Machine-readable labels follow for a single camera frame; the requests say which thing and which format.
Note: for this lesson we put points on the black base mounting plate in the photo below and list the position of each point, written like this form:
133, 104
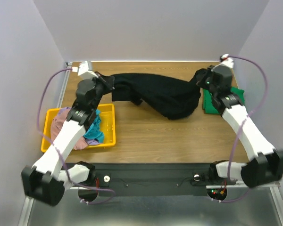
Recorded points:
157, 179

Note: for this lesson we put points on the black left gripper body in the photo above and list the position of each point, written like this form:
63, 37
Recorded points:
102, 87

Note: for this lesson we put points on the lavender t shirt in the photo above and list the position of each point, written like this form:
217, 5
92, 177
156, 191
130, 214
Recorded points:
92, 142

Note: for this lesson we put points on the teal t shirt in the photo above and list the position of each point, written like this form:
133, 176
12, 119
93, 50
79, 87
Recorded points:
94, 131

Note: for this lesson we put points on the pink t shirt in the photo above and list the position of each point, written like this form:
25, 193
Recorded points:
57, 124

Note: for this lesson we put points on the black t shirt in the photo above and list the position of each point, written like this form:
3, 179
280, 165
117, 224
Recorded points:
173, 98

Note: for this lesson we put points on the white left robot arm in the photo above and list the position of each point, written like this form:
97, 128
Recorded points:
49, 178

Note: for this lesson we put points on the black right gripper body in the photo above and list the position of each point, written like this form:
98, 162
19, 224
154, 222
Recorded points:
202, 78

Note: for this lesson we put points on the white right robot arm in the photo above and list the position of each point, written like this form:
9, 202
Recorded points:
265, 163

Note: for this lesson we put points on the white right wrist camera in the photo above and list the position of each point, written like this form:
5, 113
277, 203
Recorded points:
227, 61

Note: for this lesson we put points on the yellow plastic bin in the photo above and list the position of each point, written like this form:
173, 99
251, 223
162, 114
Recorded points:
107, 125

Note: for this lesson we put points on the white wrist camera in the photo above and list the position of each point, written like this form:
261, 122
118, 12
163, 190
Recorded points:
227, 61
85, 70

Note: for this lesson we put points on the green folded t shirt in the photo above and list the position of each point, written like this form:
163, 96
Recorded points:
207, 105

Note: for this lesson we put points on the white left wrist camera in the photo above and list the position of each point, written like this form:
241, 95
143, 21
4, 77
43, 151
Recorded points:
85, 70

